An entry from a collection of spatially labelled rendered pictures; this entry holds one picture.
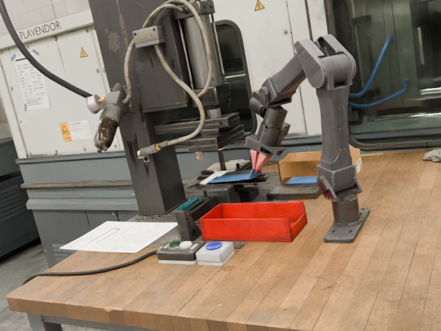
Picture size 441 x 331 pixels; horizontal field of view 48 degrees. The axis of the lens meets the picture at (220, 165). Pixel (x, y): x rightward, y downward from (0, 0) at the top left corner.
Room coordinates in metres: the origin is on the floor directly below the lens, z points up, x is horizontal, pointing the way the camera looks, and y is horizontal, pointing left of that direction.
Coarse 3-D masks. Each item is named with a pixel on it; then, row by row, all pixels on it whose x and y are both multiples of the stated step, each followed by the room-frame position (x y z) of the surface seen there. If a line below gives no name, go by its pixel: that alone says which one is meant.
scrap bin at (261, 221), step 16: (224, 208) 1.32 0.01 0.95; (240, 208) 1.30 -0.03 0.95; (256, 208) 1.27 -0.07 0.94; (272, 208) 1.25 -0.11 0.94; (288, 208) 1.22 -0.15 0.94; (304, 208) 1.20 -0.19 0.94; (208, 224) 1.21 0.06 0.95; (224, 224) 1.19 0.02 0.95; (240, 224) 1.17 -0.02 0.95; (256, 224) 1.15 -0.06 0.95; (272, 224) 1.12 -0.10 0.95; (288, 224) 1.10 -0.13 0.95; (304, 224) 1.19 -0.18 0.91; (224, 240) 1.20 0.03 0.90; (240, 240) 1.17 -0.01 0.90; (256, 240) 1.15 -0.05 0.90; (272, 240) 1.13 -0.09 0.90; (288, 240) 1.11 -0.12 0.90
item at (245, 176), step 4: (252, 172) 1.37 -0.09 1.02; (220, 176) 1.50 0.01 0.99; (224, 176) 1.48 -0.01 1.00; (228, 176) 1.47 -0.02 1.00; (232, 176) 1.46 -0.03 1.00; (236, 176) 1.44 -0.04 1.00; (240, 176) 1.43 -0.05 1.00; (244, 176) 1.42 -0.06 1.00; (248, 176) 1.41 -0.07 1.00; (252, 176) 1.38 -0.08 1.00; (212, 180) 1.45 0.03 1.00; (216, 180) 1.44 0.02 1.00; (220, 180) 1.42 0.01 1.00
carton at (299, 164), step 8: (304, 152) 1.70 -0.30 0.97; (312, 152) 1.68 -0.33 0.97; (320, 152) 1.67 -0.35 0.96; (352, 152) 1.62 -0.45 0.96; (280, 160) 1.65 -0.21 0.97; (288, 160) 1.71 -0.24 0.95; (296, 160) 1.72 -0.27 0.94; (304, 160) 1.58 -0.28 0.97; (312, 160) 1.57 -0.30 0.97; (352, 160) 1.62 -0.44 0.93; (360, 160) 1.60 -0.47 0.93; (280, 168) 1.63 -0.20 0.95; (288, 168) 1.61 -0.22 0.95; (296, 168) 1.60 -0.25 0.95; (304, 168) 1.58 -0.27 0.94; (312, 168) 1.57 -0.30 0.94; (360, 168) 1.59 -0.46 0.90; (280, 176) 1.63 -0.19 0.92; (288, 176) 1.61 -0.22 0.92; (296, 176) 1.60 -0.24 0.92
